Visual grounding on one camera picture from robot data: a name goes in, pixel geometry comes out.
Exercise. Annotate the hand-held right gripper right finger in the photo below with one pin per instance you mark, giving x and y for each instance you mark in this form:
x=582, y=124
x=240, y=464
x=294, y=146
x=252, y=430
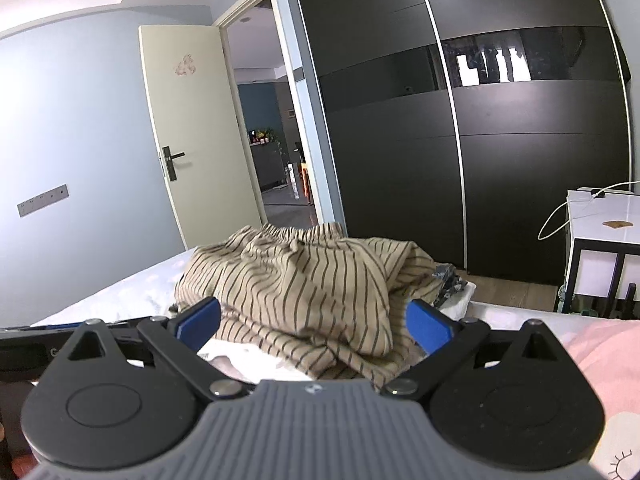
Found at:
x=429, y=326

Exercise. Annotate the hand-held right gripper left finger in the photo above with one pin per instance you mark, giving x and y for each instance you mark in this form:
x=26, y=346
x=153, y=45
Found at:
x=199, y=324

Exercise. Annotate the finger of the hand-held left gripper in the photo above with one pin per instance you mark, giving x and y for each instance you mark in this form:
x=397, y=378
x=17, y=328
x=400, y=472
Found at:
x=55, y=326

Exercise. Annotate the beige dark-striped pants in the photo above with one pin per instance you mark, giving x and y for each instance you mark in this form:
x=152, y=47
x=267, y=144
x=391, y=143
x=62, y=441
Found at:
x=310, y=285

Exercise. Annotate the stack of folded clothes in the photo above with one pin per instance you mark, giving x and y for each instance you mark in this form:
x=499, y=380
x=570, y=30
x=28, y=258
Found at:
x=452, y=285

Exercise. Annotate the person's left hand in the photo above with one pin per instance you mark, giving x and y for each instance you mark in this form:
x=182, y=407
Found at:
x=21, y=465

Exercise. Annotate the bed with polka dot sheet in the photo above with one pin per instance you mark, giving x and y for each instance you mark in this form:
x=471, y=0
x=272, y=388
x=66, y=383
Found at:
x=110, y=295

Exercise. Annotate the black sliding wardrobe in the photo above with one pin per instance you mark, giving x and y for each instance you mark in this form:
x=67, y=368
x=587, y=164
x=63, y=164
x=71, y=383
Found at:
x=400, y=160

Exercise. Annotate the white hallway box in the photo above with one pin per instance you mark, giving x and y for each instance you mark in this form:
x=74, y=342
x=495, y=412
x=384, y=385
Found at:
x=293, y=181

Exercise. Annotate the dark hallway cabinet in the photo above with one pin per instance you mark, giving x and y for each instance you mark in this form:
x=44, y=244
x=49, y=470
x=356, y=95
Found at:
x=267, y=162

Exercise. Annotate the orange box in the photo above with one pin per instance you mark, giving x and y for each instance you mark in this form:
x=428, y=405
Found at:
x=306, y=182

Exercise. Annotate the white black-framed nightstand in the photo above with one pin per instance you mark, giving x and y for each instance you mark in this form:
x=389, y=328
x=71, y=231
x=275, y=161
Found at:
x=600, y=270

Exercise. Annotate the pink printed blanket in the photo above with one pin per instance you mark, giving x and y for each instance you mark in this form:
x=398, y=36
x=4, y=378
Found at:
x=610, y=385

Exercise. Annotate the small brown item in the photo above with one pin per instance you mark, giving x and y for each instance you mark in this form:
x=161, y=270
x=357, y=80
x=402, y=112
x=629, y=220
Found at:
x=616, y=223

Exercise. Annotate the cream door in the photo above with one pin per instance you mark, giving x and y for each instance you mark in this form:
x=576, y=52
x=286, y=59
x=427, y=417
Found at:
x=200, y=110

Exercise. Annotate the dark charger plug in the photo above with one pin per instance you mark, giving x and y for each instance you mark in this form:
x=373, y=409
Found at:
x=597, y=193

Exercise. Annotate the pink door decoration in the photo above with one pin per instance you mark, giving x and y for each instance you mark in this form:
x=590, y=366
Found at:
x=184, y=65

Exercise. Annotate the grey wall socket strip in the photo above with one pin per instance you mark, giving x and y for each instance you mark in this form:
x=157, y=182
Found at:
x=42, y=200

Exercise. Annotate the white door frame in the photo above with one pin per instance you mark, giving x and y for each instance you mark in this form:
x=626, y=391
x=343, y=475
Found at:
x=312, y=135

